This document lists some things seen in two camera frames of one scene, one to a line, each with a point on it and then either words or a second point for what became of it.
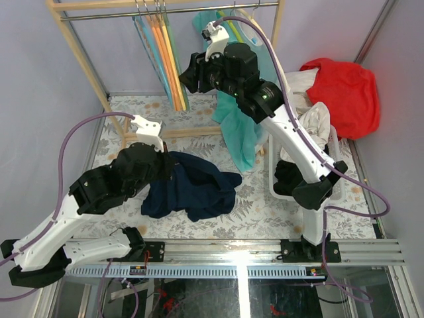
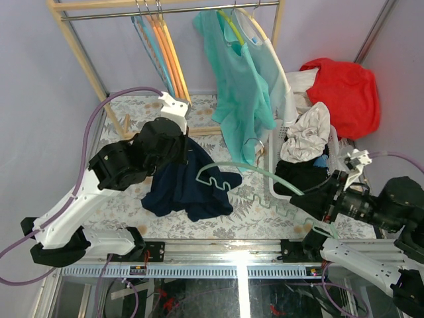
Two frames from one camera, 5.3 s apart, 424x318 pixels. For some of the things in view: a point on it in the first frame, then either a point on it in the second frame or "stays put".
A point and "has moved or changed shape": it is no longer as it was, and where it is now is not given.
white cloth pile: (313, 118) stays put
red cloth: (350, 92) stays put
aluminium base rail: (244, 258) stays put
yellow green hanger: (237, 33) stays put
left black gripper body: (162, 171) -> (181, 149)
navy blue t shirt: (195, 189) has moved or changed shape
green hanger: (177, 59) -> (265, 173)
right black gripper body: (208, 72) -> (328, 203)
